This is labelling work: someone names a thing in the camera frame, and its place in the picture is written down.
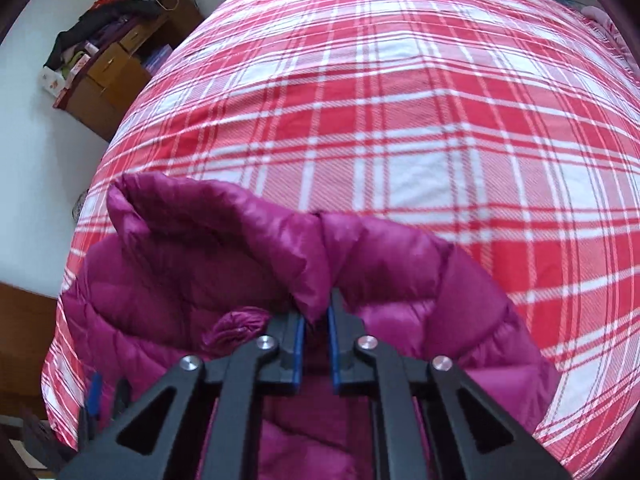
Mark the pile of dark clothes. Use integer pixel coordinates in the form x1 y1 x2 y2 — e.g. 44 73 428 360
44 0 166 68

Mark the wooden desk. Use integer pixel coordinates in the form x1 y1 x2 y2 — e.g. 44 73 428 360
54 0 205 142

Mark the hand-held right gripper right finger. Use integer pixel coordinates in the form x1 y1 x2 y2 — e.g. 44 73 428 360
327 287 573 480

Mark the purple down jacket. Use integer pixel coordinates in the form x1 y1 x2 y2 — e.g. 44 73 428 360
60 172 561 480

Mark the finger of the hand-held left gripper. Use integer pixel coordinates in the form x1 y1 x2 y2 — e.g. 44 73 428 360
112 377 133 423
80 372 104 441

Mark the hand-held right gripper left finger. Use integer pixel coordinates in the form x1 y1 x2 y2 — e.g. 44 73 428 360
57 310 307 480

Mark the stack of boxes in desk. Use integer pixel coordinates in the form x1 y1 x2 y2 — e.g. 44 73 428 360
142 45 173 73

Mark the brown wooden door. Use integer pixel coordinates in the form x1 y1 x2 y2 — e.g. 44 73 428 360
0 282 58 411

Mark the white box with orange print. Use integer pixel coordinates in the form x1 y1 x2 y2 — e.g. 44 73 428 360
40 67 68 97

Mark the red plaid bed blanket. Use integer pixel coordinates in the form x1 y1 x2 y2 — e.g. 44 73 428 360
42 0 640 480

